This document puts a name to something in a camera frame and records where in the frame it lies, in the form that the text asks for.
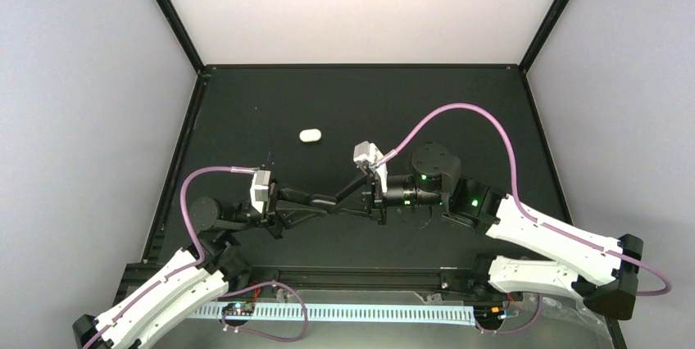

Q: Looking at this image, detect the black earbud charging case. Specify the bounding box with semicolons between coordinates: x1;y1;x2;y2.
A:
309;194;338;211

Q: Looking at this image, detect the white earbud charging case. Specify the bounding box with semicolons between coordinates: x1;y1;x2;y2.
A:
299;129;322;143

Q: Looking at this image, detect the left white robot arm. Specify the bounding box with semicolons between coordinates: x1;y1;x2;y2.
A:
72;167;334;348

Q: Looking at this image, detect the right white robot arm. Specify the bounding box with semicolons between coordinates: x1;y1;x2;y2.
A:
352;141;643;320

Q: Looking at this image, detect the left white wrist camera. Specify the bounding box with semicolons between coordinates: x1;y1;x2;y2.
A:
249;170;271;214

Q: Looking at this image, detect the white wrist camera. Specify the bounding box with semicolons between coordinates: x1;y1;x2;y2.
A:
352;141;388;194
249;170;271;214

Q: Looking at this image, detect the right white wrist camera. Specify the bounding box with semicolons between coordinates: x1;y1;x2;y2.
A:
352;141;388;194

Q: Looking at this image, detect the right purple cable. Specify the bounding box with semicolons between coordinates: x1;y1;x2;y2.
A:
375;102;673;336

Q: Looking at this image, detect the purple cable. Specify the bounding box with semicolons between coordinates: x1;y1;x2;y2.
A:
375;102;673;336
81;165;310;349

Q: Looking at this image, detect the black front mounting rail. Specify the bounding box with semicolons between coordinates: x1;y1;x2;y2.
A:
229;258;506;304

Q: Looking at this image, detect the white slotted cable duct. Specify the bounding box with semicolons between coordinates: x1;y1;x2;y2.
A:
189;302;475;326

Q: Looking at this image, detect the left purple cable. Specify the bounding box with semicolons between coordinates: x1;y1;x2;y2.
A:
81;165;310;349

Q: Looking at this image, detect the left black frame post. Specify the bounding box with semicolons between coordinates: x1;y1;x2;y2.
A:
155;0;205;74

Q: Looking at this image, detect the black frame post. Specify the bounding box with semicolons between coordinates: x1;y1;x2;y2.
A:
519;0;570;74
155;0;205;74

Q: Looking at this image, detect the right black frame post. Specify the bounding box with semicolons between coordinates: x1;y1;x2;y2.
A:
519;0;570;74

